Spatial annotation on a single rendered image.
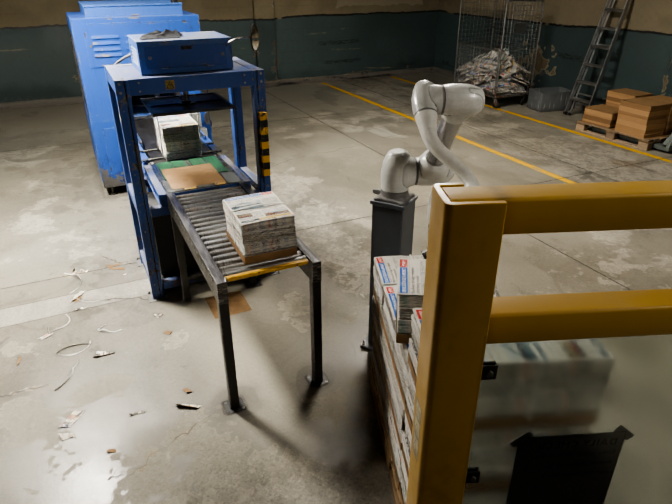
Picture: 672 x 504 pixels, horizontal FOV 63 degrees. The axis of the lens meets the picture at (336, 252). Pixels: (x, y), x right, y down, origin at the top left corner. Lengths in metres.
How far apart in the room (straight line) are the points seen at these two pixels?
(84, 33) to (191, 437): 4.09
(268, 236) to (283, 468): 1.13
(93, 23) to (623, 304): 5.49
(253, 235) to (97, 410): 1.33
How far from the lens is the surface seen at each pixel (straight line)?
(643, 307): 1.04
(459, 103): 2.54
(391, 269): 2.72
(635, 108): 8.51
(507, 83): 10.26
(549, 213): 0.87
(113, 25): 6.00
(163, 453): 3.04
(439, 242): 0.82
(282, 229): 2.82
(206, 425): 3.12
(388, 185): 3.02
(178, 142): 4.60
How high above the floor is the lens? 2.14
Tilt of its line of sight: 27 degrees down
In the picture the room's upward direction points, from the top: straight up
